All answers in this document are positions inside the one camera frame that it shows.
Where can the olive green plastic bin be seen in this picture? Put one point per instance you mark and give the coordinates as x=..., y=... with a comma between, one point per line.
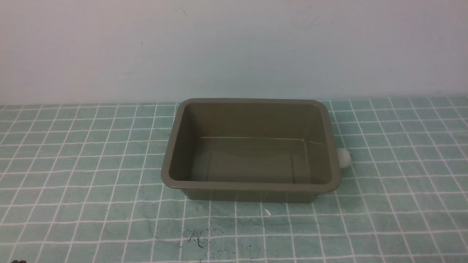
x=252, y=150

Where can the green white grid tablecloth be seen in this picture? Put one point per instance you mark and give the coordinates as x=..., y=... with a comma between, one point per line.
x=80, y=183

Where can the white ping-pong ball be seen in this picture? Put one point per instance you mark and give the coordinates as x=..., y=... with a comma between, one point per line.
x=344, y=158

